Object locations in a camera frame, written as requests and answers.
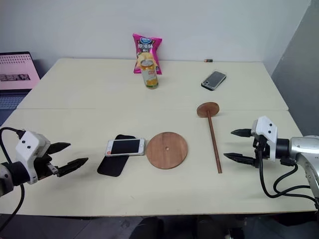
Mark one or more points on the open laptop with pink screen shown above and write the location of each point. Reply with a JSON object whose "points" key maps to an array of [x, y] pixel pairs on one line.
{"points": [[15, 72]]}

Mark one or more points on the smartphone in black case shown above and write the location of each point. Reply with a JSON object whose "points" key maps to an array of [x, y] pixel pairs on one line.
{"points": [[213, 80]]}

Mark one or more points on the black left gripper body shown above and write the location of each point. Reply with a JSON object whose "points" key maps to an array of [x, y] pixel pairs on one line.
{"points": [[42, 165]]}

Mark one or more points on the white smartphone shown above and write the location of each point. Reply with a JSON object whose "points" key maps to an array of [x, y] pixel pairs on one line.
{"points": [[124, 147]]}

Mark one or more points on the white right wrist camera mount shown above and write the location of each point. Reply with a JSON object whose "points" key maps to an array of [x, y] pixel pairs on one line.
{"points": [[266, 129]]}

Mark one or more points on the round wooden disc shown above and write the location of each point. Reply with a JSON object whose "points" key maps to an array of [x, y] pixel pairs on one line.
{"points": [[166, 150]]}

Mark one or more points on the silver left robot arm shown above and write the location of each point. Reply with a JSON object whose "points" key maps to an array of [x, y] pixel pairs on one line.
{"points": [[11, 175]]}

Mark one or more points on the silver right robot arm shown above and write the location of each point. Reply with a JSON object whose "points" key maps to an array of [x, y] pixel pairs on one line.
{"points": [[302, 152]]}

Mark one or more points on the wooden stick with round base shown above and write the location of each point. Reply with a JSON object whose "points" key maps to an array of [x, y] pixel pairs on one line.
{"points": [[208, 109]]}

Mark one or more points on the black phone case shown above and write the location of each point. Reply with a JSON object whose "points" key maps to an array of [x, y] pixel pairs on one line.
{"points": [[112, 165]]}

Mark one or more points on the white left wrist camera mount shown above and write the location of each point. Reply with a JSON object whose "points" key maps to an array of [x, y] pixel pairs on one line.
{"points": [[30, 147]]}

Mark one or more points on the yellow drink can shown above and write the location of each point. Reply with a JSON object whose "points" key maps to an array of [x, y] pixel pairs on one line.
{"points": [[149, 76]]}

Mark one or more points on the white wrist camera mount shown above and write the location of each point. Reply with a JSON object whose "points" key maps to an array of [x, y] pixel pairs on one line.
{"points": [[266, 129], [30, 147]]}

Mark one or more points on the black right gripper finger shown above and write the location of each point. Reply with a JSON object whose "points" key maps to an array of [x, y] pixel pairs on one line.
{"points": [[241, 133], [240, 158]]}

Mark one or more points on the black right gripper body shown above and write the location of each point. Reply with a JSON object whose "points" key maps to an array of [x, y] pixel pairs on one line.
{"points": [[261, 149]]}

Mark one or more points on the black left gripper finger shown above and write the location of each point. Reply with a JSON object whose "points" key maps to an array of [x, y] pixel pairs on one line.
{"points": [[73, 164], [59, 147]]}

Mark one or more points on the pink chips bag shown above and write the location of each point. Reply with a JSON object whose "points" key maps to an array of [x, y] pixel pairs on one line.
{"points": [[147, 51]]}

